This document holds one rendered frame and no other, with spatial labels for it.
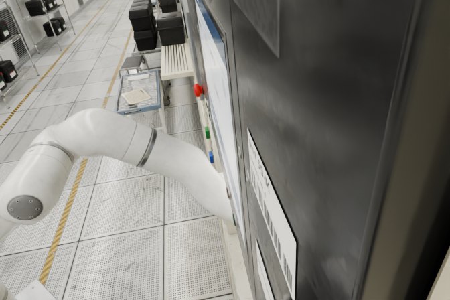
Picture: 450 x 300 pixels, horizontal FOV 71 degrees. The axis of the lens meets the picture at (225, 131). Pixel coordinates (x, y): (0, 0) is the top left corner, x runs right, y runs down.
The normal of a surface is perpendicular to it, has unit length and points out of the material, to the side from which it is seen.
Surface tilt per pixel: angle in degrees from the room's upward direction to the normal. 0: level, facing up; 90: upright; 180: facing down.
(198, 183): 64
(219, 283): 0
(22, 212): 91
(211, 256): 0
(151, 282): 0
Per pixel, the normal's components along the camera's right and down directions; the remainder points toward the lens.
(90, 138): 0.10, 0.29
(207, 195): -0.46, 0.15
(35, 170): 0.34, -0.78
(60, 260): -0.10, -0.84
